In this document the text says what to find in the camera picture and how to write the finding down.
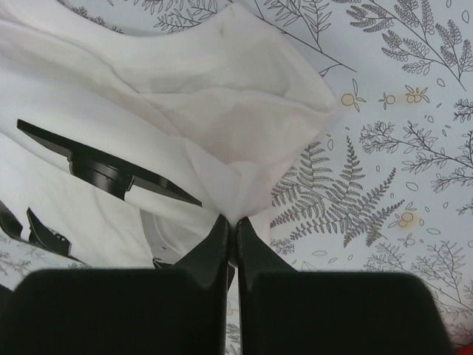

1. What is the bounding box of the floral patterned table mat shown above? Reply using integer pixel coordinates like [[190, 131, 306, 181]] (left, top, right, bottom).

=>
[[1, 1, 472, 348]]

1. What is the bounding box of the red plastic bin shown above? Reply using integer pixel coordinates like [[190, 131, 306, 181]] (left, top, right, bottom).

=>
[[454, 342, 473, 355]]

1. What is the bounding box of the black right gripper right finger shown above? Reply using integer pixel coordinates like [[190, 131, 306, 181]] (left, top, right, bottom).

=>
[[235, 218, 454, 354]]

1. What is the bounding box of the white t-shirt with robot print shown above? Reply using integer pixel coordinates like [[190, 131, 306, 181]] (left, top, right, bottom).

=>
[[1, 1, 336, 268]]

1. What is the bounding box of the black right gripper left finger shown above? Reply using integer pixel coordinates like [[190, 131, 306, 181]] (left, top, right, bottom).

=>
[[1, 217, 230, 354]]

